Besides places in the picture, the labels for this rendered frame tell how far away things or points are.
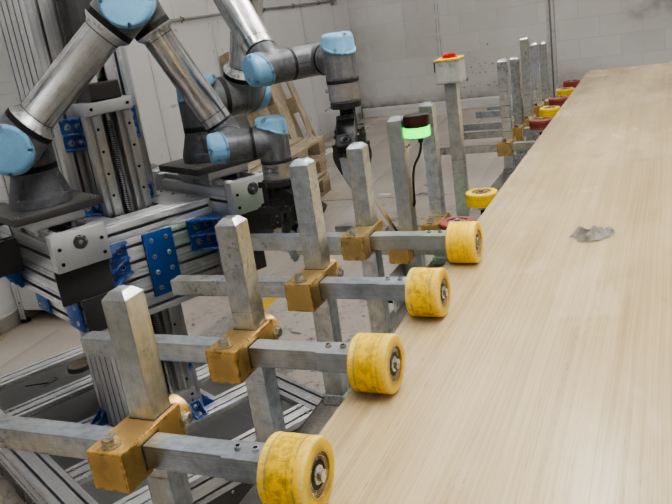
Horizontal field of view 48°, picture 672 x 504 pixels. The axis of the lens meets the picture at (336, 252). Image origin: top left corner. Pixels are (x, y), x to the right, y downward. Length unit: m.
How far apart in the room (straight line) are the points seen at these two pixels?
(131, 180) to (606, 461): 1.61
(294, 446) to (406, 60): 9.01
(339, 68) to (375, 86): 8.12
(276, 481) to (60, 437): 0.31
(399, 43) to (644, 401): 8.86
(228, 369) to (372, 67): 8.86
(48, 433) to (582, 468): 0.62
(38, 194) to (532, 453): 1.40
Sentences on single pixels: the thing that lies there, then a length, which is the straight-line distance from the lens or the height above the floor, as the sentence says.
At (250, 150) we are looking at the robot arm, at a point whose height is 1.11.
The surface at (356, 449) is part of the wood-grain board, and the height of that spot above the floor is 0.90.
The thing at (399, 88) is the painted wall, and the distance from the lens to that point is 9.76.
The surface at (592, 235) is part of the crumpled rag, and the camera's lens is 1.55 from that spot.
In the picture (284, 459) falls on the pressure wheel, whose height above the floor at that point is 0.97.
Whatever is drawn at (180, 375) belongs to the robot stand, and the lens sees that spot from 2.37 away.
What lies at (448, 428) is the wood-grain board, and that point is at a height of 0.90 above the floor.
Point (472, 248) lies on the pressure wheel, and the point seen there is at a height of 0.94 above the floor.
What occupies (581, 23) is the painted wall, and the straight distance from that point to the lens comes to 9.38.
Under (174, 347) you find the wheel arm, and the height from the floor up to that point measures 0.95.
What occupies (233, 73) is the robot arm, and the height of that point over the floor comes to 1.27.
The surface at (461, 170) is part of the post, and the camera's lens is 2.26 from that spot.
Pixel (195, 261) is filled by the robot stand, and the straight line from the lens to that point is 2.16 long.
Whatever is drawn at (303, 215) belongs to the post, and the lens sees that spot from 1.30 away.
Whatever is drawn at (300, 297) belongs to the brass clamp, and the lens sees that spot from 1.27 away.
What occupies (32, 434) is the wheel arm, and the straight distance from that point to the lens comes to 1.02.
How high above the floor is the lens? 1.40
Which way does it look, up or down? 18 degrees down
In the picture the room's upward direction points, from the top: 8 degrees counter-clockwise
